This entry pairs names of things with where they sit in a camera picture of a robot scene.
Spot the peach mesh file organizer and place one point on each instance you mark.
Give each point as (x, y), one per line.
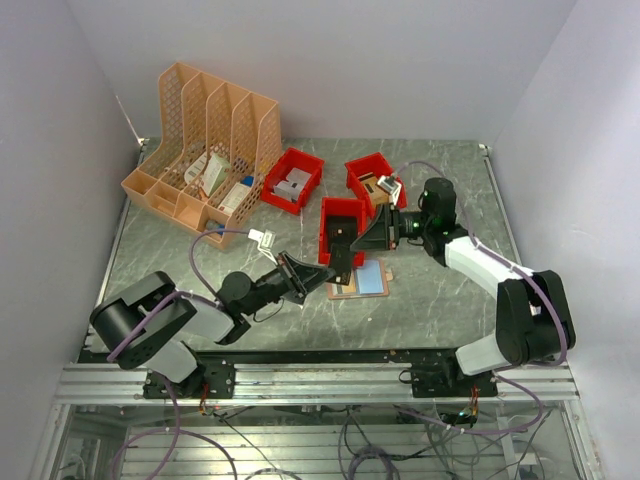
(219, 141)

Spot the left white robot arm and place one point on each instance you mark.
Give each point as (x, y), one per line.
(139, 326)

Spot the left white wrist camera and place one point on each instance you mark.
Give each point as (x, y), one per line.
(264, 240)

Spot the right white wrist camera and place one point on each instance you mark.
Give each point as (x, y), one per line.
(391, 186)

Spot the white labelled packet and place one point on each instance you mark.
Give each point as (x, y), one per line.
(195, 169)

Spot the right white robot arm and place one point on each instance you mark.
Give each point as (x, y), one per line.
(533, 322)

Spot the red bin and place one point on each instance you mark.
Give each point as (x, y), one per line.
(363, 175)
(292, 158)
(342, 220)

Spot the red white box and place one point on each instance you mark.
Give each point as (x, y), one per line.
(234, 198)

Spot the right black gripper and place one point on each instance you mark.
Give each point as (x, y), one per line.
(383, 233)

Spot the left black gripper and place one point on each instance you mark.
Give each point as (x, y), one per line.
(306, 279)

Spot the aluminium rail frame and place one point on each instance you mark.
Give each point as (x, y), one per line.
(316, 384)

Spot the black VIP card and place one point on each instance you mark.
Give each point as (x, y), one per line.
(341, 262)

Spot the green white box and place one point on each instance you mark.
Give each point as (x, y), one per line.
(214, 173)

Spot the blue capped bottle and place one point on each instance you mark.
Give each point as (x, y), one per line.
(215, 228)

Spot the grey white boxes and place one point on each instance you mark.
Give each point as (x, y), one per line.
(291, 187)

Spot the gold striped card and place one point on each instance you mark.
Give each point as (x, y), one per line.
(348, 289)

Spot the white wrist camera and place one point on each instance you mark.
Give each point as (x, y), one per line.
(391, 186)
(264, 240)

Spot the tan leather card holder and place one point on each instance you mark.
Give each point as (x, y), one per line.
(372, 279)

